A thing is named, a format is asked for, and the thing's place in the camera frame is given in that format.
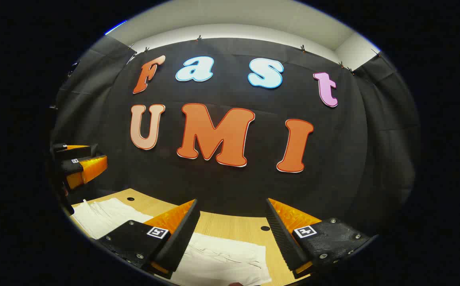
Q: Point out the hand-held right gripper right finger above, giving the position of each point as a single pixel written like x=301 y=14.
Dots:
x=283 y=238

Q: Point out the black backdrop cloth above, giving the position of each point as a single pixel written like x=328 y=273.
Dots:
x=230 y=186

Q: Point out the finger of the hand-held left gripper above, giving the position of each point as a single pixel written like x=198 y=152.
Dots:
x=82 y=169
x=74 y=152

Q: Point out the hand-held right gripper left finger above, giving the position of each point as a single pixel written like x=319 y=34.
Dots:
x=182 y=242

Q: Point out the white jeans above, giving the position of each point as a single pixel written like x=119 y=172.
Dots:
x=222 y=258

